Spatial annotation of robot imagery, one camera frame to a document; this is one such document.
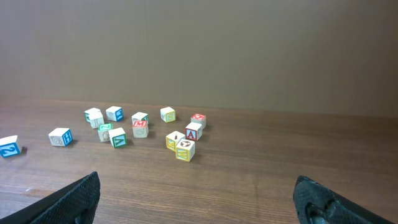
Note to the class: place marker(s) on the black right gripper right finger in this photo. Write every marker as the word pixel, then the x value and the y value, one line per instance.
pixel 316 204

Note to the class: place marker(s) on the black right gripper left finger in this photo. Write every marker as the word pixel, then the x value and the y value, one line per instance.
pixel 75 203

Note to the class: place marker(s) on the blue letter H block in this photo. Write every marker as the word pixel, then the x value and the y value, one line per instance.
pixel 61 137

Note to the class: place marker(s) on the red letter U block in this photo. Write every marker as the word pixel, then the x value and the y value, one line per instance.
pixel 9 146

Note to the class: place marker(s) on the soccer ball yellow block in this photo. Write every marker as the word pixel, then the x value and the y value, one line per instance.
pixel 185 150

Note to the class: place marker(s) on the green letter V block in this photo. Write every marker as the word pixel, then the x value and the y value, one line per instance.
pixel 117 137

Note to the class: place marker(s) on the green letter Z block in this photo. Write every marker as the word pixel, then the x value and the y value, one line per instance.
pixel 103 132

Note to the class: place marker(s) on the yellow edged letter block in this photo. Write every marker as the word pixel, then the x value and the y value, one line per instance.
pixel 96 119

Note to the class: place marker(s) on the teal edged white block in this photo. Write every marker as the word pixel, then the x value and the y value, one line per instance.
pixel 90 111

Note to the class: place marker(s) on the blue edged white block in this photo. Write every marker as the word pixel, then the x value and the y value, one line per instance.
pixel 114 113

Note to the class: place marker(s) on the red letter M block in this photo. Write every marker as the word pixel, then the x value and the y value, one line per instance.
pixel 140 129

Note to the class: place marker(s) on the green edged white block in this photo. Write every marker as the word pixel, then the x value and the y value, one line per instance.
pixel 139 116

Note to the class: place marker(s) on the yellow bottle picture block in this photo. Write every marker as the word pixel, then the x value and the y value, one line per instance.
pixel 172 140

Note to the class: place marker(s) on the yellow letter S block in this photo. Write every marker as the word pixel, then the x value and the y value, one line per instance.
pixel 168 114

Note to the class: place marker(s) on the red letter A block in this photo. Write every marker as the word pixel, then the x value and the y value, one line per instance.
pixel 193 131

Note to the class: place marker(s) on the red letter Q block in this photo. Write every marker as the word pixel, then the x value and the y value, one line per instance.
pixel 199 118

